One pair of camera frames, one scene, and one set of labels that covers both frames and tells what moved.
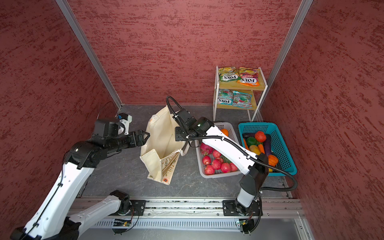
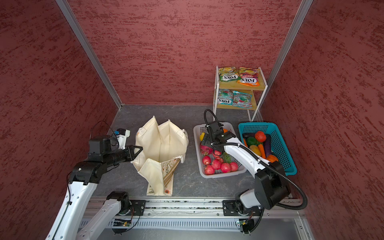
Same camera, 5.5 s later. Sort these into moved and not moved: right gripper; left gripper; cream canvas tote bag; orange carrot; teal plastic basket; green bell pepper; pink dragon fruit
Moved: cream canvas tote bag; left gripper; right gripper
Not moved: pink dragon fruit; teal plastic basket; green bell pepper; orange carrot
